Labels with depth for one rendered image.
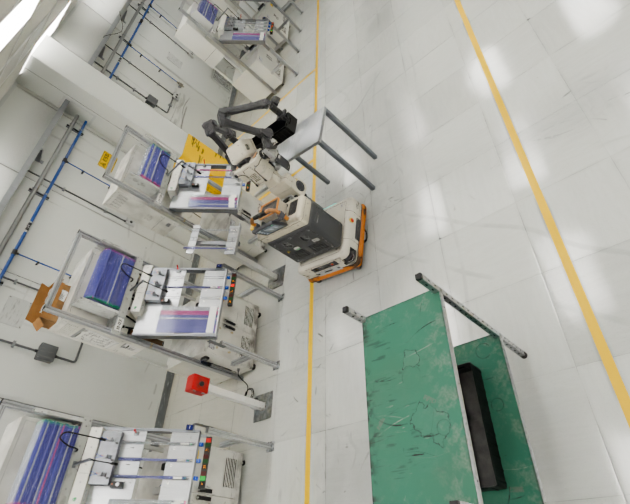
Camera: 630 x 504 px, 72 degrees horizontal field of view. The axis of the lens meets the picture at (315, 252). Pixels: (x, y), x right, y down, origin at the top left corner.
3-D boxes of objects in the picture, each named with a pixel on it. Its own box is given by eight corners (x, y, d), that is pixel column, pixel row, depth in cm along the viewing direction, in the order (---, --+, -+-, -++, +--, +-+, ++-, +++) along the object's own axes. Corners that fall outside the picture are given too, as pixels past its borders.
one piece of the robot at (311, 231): (351, 254, 376) (280, 205, 329) (307, 271, 411) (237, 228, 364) (354, 223, 394) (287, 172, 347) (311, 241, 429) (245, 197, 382)
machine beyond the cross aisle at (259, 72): (301, 47, 755) (211, -45, 648) (300, 72, 705) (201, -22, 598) (251, 95, 831) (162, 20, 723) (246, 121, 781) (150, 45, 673)
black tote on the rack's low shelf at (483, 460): (451, 376, 239) (440, 370, 233) (480, 367, 230) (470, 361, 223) (473, 493, 204) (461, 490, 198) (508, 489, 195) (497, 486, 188)
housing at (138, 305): (157, 273, 413) (153, 264, 402) (144, 319, 383) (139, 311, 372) (149, 273, 413) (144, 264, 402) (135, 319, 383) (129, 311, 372)
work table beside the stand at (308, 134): (375, 189, 423) (318, 140, 378) (323, 214, 468) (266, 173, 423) (377, 155, 446) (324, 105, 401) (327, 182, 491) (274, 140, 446)
